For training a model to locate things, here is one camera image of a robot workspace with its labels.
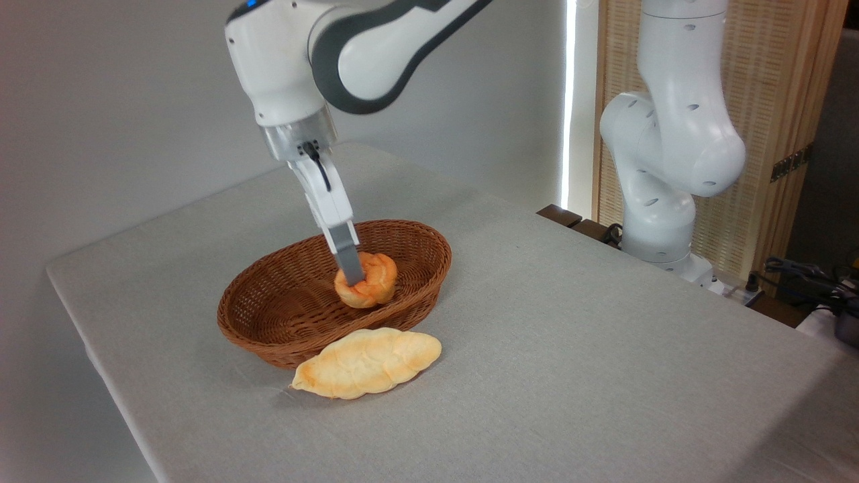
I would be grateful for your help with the wooden rattan folding screen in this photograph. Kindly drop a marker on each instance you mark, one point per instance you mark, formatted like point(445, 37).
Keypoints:
point(778, 74)

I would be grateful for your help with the round orange bread roll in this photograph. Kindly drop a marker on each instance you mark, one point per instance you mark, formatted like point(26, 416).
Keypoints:
point(377, 282)

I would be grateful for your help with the brown wicker basket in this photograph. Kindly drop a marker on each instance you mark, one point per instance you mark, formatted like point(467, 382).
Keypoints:
point(282, 302)

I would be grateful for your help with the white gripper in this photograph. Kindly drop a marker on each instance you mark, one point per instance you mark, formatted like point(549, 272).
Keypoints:
point(322, 191)

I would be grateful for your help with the dark brown wooden block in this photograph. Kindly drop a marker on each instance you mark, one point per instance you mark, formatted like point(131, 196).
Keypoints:
point(590, 231)
point(558, 215)

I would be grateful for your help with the grey tablecloth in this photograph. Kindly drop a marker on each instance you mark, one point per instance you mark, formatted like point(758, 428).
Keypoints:
point(570, 349)

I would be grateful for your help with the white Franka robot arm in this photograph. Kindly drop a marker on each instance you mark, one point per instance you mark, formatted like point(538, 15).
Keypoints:
point(282, 67)

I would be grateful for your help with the dark metal screen hinge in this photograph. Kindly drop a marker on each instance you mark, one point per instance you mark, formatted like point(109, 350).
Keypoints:
point(792, 162)

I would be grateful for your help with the long pale bread loaf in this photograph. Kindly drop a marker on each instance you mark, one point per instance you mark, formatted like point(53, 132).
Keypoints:
point(366, 365)

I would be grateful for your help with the white power strip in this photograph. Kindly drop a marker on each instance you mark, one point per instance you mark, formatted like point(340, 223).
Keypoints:
point(738, 294)

